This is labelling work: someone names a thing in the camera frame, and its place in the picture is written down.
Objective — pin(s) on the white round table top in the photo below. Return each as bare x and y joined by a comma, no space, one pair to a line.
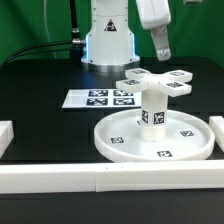
118,137

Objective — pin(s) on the white left side block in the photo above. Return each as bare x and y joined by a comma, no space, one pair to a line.
6,135

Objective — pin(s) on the white cross-shaped table base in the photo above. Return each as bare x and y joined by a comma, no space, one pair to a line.
173,83

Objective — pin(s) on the white rail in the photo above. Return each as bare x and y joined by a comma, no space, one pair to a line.
49,178
138,176

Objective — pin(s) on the white front rail left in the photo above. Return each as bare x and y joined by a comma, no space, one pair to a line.
49,178

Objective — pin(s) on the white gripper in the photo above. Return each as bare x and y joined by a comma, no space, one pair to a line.
153,14

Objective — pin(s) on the white front rail right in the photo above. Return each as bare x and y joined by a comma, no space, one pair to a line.
138,176

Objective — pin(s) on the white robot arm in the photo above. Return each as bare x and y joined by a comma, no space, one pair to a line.
110,44

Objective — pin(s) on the white marker sheet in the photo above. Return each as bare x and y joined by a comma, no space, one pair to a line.
100,98

